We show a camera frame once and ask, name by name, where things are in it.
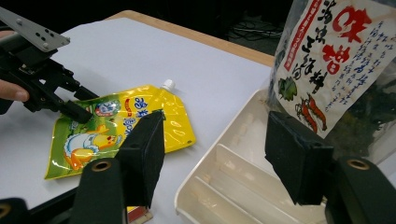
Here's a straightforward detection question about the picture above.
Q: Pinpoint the yellow spout pouch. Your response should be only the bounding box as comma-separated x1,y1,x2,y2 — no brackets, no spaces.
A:
44,78,197,181

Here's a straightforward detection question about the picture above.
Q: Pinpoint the white plastic container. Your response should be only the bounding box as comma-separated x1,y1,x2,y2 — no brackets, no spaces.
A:
174,88,396,224

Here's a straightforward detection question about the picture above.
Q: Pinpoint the bundle of floor cables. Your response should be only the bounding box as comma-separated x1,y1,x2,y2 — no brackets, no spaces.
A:
228,15,286,43

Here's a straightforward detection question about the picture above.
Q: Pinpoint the clear bag of dried seaweed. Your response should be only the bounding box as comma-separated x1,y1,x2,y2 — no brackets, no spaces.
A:
269,0,396,166

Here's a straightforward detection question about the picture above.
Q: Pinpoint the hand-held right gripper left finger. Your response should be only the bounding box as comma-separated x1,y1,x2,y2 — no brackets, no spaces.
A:
115,110,166,209

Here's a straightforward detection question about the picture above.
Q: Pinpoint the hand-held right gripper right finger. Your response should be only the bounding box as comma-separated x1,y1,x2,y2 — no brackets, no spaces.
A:
264,110,336,206

